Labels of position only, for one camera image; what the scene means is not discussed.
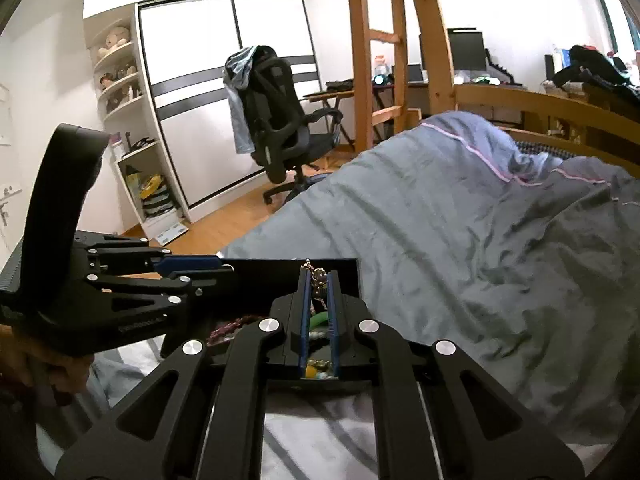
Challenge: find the white corner shelf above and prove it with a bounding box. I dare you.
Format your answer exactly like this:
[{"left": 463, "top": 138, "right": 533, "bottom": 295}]
[{"left": 82, "top": 5, "right": 192, "bottom": 241}]

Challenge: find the white sliding wardrobe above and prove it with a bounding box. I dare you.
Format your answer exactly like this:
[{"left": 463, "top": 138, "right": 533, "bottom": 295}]
[{"left": 137, "top": 0, "right": 321, "bottom": 222}]

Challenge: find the light blue garment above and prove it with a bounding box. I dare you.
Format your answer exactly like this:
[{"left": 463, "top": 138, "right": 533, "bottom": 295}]
[{"left": 223, "top": 46, "right": 262, "bottom": 155}]

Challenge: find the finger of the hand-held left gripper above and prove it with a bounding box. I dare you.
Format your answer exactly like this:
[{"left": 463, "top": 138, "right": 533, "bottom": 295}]
[
  {"left": 87, "top": 267, "right": 236, "bottom": 333},
  {"left": 87, "top": 246, "right": 221, "bottom": 276}
]

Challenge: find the wooden folding table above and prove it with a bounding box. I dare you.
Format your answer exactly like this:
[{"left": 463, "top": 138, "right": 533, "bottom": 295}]
[{"left": 303, "top": 89, "right": 357, "bottom": 147}]

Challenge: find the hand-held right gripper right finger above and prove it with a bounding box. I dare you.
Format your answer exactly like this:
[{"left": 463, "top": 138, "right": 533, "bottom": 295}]
[{"left": 327, "top": 269, "right": 586, "bottom": 480}]

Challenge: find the person's left hand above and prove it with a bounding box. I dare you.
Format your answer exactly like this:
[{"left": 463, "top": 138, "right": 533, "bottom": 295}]
[{"left": 0, "top": 324, "right": 96, "bottom": 397}]

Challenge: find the yellow crystal bracelet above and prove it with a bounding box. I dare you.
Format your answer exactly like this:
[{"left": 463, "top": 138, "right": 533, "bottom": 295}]
[{"left": 302, "top": 259, "right": 331, "bottom": 311}]

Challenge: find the black computer monitor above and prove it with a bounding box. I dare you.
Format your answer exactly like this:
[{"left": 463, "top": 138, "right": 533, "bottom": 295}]
[{"left": 419, "top": 28, "right": 488, "bottom": 74}]

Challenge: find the black office chair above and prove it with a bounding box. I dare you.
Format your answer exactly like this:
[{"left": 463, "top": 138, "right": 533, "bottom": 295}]
[{"left": 225, "top": 46, "right": 346, "bottom": 205}]

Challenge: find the black jewelry box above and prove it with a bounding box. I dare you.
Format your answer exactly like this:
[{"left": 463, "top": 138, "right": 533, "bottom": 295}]
[{"left": 160, "top": 258, "right": 373, "bottom": 396}]

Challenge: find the white bathroom scale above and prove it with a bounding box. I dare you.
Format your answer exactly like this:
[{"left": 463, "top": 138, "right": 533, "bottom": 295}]
[{"left": 152, "top": 220, "right": 189, "bottom": 246}]

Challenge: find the purple crystal bracelet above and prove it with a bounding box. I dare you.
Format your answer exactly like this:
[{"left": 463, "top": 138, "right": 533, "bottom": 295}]
[{"left": 206, "top": 316, "right": 263, "bottom": 346}]

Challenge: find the wooden bed frame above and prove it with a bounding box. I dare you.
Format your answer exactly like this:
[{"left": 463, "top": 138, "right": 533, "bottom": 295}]
[{"left": 400, "top": 0, "right": 640, "bottom": 177}]

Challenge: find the beige plush toy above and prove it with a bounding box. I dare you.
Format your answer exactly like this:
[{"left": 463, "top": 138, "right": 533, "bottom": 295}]
[{"left": 97, "top": 26, "right": 132, "bottom": 58}]

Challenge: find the wooden ladder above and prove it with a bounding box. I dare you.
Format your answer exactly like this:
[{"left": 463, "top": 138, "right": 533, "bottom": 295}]
[{"left": 344, "top": 0, "right": 410, "bottom": 153}]

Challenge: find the pile of dark clothes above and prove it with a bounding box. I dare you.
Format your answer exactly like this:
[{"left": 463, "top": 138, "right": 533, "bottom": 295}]
[{"left": 552, "top": 45, "right": 640, "bottom": 93}]

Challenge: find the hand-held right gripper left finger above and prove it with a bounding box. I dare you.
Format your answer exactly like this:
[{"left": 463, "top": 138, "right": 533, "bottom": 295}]
[{"left": 55, "top": 267, "right": 308, "bottom": 480}]

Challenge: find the grey striped blanket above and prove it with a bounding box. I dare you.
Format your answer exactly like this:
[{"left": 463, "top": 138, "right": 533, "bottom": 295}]
[{"left": 90, "top": 110, "right": 640, "bottom": 480}]

